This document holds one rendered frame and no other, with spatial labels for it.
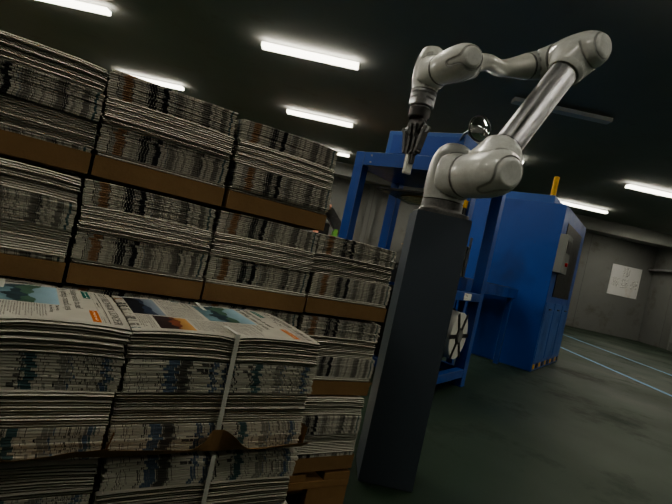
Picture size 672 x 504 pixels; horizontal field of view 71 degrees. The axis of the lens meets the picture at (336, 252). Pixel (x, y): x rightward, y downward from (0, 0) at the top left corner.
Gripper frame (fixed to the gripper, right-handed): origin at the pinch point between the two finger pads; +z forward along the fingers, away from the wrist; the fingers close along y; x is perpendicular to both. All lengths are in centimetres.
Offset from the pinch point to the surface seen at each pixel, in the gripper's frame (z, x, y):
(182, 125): 15, -82, 19
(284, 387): 64, -58, 48
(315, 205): 24, -44, 19
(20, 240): 46, -107, 19
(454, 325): 69, 146, -93
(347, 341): 61, -23, 18
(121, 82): 10, -96, 19
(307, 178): 18, -48, 19
